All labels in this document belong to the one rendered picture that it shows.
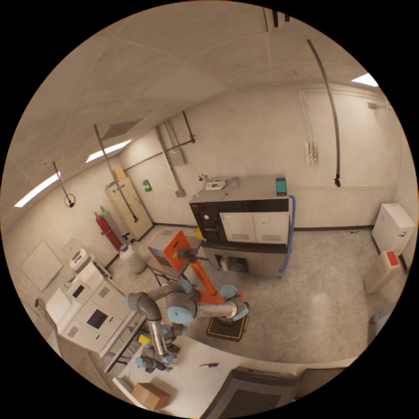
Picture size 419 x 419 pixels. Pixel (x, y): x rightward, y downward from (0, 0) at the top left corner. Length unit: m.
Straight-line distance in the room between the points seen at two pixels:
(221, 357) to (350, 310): 1.91
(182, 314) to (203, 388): 0.82
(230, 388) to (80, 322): 1.33
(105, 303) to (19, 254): 3.52
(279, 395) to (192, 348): 0.77
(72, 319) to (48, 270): 3.09
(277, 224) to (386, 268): 1.78
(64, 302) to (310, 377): 2.09
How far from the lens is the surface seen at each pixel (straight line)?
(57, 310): 1.79
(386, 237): 3.22
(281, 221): 1.57
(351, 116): 2.79
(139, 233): 4.66
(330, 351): 2.33
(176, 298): 0.70
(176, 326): 1.08
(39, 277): 4.74
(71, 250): 4.30
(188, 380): 1.35
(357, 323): 2.57
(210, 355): 1.27
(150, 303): 0.85
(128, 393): 1.58
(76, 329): 1.71
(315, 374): 1.32
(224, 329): 1.90
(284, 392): 0.97
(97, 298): 1.56
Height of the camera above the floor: 2.12
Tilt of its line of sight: 28 degrees down
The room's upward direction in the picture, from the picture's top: 19 degrees counter-clockwise
